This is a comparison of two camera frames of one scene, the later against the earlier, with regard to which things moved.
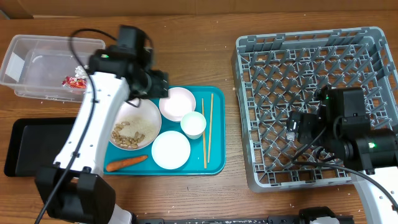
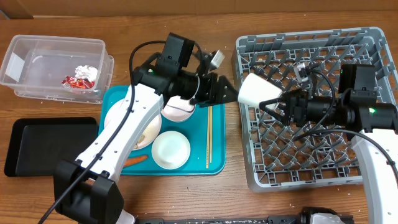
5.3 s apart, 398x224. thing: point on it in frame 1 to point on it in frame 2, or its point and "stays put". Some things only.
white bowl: (171, 150) stays put
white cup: (193, 123) to (256, 89)
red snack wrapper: (75, 83) stays put
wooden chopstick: (210, 127) stays put
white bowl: (180, 101) stays put
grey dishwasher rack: (277, 74) stays put
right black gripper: (307, 123) to (294, 106)
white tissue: (81, 73) stays put
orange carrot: (119, 164) stays put
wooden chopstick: (204, 132) to (208, 138)
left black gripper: (160, 84) to (214, 93)
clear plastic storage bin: (49, 68) stays put
